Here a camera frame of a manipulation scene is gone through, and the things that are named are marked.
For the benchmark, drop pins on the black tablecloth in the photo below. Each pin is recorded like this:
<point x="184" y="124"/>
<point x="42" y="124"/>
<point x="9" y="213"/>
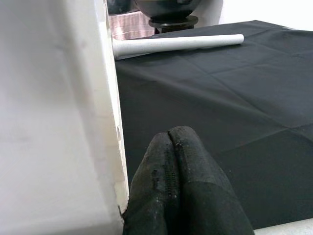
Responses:
<point x="220" y="98"/>

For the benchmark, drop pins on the black bowl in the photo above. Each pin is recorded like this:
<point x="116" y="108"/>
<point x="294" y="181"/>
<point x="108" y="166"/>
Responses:
<point x="168" y="7"/>

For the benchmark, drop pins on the white plastic table leg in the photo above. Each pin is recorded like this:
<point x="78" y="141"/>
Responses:
<point x="176" y="45"/>

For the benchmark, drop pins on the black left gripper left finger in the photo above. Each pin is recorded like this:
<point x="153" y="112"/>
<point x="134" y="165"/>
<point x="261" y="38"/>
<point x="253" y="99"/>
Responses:
<point x="151" y="195"/>

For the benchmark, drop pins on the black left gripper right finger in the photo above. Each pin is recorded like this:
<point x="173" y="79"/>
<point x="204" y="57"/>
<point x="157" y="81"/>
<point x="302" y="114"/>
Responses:
<point x="210" y="200"/>

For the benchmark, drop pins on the white plastic children table top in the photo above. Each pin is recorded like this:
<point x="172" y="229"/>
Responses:
<point x="53" y="110"/>

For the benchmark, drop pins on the beige cloth covered side table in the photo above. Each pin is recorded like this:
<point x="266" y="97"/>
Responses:
<point x="129" y="27"/>

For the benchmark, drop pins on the dark crumpled bag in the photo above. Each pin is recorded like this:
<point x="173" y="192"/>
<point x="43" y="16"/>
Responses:
<point x="119" y="6"/>

